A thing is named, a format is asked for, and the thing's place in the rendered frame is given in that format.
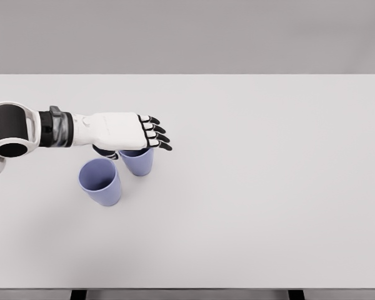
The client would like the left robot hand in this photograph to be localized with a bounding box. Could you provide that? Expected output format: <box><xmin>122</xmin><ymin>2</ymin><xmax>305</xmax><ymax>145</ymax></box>
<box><xmin>91</xmin><ymin>112</ymin><xmax>173</xmax><ymax>161</ymax></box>

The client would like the lavender plastic cup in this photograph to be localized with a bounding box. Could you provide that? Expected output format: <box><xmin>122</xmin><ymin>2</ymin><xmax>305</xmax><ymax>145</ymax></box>
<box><xmin>119</xmin><ymin>147</ymin><xmax>154</xmax><ymax>177</ymax></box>
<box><xmin>78</xmin><ymin>157</ymin><xmax>122</xmax><ymax>207</ymax></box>

